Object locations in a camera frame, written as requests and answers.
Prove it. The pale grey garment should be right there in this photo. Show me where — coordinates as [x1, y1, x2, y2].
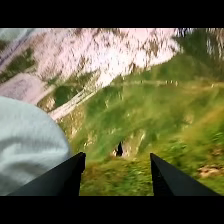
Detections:
[0, 95, 73, 197]

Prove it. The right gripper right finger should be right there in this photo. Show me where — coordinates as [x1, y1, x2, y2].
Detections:
[149, 152, 221, 197]

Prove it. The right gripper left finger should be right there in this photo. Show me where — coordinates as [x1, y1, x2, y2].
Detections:
[7, 151, 87, 197]

